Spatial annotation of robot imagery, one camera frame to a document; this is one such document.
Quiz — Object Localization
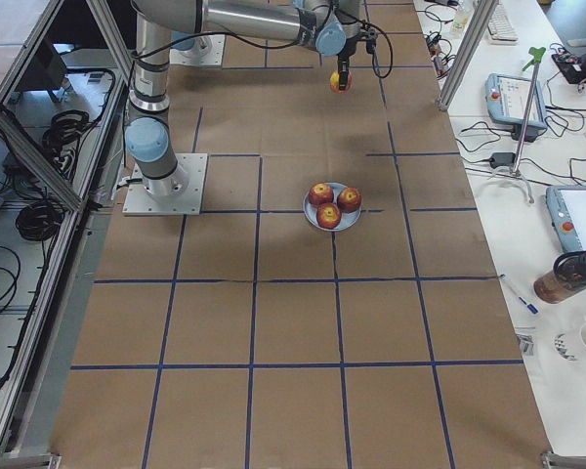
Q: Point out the aluminium frame post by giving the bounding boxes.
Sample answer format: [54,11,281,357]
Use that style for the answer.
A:
[437,0,498,111]

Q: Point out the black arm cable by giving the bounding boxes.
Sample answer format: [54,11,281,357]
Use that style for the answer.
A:
[331,0,395,79]

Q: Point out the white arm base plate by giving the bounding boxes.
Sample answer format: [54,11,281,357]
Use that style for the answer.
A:
[123,153,208,216]
[169,34,226,67]

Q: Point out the blue teach pendant near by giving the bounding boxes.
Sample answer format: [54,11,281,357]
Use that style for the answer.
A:
[545,186,586,252]

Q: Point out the black camera mount wrist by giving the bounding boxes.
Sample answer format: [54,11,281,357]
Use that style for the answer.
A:
[356,25,378,56]

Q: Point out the green tipped metal pole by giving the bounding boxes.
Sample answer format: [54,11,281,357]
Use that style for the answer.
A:
[510,47,546,177]

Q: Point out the red apple on plate back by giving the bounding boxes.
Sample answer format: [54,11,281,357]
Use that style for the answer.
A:
[308,182,334,207]

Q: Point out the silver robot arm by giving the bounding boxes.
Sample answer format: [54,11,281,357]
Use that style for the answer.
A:
[125,1,361,200]

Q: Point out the blue teach pendant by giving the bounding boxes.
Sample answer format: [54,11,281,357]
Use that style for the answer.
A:
[545,186,586,252]
[485,73,547,142]

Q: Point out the black power adapter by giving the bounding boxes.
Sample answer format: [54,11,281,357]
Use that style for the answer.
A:
[488,151,516,168]

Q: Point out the blue teach pendant far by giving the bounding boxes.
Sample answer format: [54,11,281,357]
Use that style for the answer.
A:
[485,73,547,142]

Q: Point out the red apple on plate front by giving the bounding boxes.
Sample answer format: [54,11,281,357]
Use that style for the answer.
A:
[315,203,342,230]

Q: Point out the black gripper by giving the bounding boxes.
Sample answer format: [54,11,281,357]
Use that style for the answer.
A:
[336,28,356,92]

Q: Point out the red apple on plate right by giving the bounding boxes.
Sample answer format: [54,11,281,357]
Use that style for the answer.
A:
[337,187,362,213]

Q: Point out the red apple on plate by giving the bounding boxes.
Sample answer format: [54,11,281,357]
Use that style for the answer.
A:
[315,203,342,230]
[308,182,334,207]
[337,187,362,213]

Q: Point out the white blue pen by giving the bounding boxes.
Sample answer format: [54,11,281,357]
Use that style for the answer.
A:
[499,274,539,315]

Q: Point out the brown drink bottle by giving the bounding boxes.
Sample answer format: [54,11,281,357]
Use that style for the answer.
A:
[533,251,586,304]

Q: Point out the clear plastic bottle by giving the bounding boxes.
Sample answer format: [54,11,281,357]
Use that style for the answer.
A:
[450,0,473,37]

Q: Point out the light blue plate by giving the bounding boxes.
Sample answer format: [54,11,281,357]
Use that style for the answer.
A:
[303,182,362,232]

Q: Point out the red yellow apple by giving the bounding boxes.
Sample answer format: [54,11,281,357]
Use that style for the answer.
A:
[329,70,352,94]

